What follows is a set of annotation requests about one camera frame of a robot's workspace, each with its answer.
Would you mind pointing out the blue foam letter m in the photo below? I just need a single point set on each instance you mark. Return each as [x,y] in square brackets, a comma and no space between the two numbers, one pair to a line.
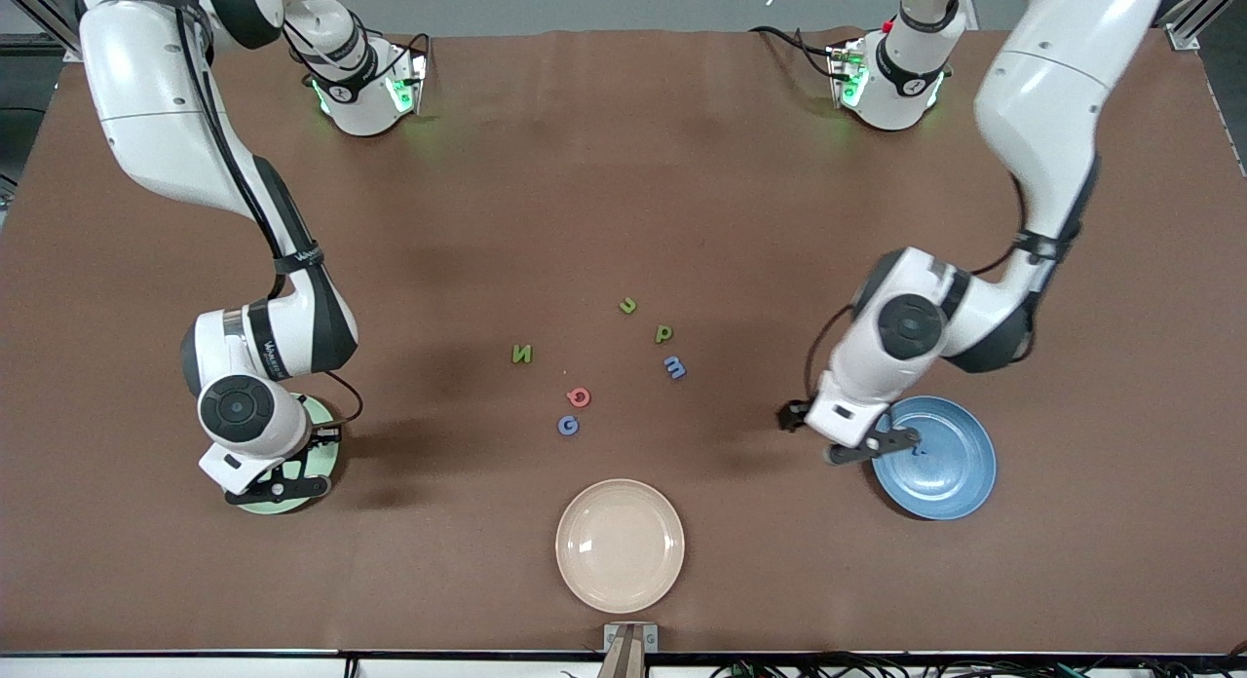
[674,368]

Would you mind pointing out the green foam letter p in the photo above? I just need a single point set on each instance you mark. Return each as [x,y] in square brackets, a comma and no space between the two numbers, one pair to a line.
[663,333]

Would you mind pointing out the green foam letter N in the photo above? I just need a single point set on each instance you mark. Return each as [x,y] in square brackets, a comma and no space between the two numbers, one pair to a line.
[523,354]

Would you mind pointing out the pink foam letter Q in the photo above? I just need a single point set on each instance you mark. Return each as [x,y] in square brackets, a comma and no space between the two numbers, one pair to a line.
[571,396]

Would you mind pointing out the blue foam letter G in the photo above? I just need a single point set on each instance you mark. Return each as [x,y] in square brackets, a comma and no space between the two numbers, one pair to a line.
[560,425]

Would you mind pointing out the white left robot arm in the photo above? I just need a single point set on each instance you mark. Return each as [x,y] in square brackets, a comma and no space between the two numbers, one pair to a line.
[1052,103]

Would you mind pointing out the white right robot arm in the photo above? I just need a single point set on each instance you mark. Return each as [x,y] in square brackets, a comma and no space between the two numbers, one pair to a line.
[146,103]

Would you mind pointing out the light green plate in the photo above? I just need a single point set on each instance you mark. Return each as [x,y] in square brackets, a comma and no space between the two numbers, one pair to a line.
[292,508]

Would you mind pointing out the blue plate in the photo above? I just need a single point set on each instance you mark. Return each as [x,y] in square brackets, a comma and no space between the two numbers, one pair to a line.
[950,464]

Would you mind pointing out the beige plate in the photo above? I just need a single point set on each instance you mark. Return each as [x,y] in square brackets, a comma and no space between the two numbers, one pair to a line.
[620,546]

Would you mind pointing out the brown table cover sheet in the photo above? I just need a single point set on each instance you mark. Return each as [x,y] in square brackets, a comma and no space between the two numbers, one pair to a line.
[507,220]

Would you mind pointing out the white table edge rail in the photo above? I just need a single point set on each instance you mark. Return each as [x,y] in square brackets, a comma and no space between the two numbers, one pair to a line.
[195,668]

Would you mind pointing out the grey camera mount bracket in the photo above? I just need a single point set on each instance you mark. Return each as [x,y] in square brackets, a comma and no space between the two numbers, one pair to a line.
[630,649]

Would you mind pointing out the aluminium frame post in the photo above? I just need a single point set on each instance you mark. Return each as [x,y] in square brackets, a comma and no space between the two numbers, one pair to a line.
[1182,37]
[54,20]

